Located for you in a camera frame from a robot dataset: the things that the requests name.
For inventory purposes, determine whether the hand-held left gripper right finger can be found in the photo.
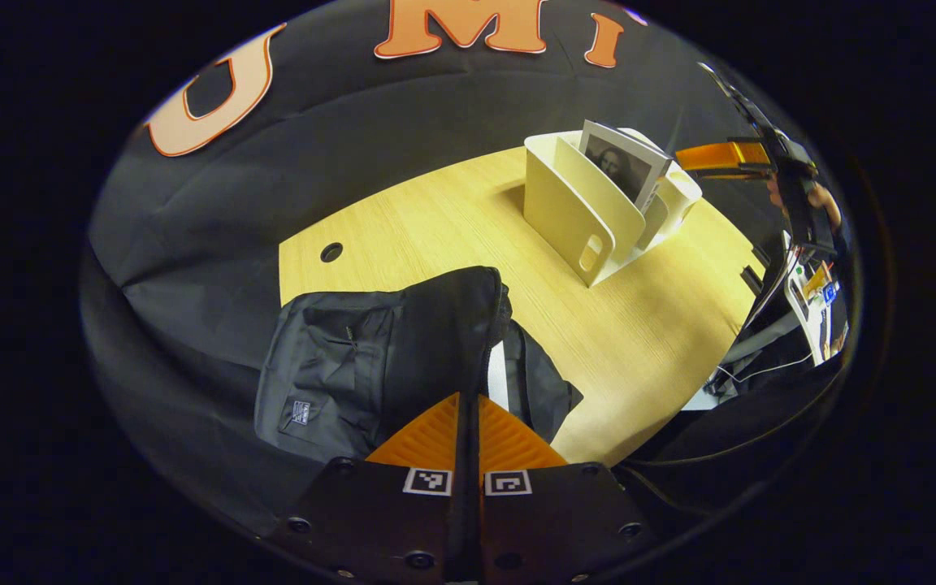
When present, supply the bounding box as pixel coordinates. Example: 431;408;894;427
470;395;652;583

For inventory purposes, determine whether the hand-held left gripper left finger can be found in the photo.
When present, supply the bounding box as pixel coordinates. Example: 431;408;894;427
277;392;469;583

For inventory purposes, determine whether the white spine portrait book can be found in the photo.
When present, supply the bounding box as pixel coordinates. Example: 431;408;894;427
578;120;674;216

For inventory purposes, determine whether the cream plastic bookshelf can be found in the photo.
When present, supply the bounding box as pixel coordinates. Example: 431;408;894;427
523;128;703;288

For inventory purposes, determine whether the black schoolbag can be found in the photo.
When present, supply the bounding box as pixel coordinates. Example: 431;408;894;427
254;266;584;464

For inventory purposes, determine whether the white cable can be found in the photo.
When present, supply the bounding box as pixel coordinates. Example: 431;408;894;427
716;349;815;384

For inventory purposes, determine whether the black cable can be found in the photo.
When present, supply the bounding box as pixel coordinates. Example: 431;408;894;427
622;390;826;470

